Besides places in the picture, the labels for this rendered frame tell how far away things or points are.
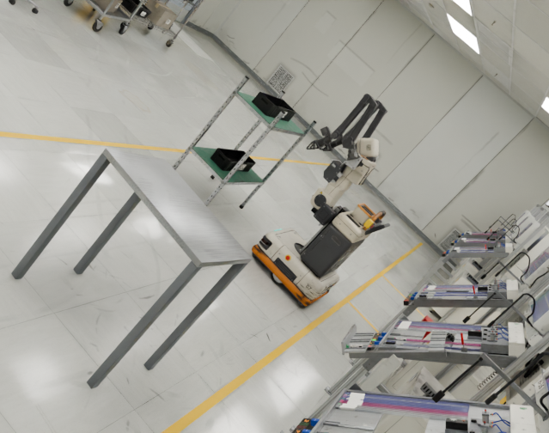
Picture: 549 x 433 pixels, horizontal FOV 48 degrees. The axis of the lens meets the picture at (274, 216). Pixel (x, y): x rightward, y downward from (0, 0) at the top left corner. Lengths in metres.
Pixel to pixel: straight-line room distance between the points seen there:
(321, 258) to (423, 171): 7.43
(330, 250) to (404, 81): 7.80
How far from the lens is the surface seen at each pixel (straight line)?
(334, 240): 4.98
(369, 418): 2.54
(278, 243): 5.09
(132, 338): 2.75
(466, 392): 5.07
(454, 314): 8.25
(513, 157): 12.17
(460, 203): 12.20
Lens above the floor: 1.82
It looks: 16 degrees down
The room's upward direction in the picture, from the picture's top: 42 degrees clockwise
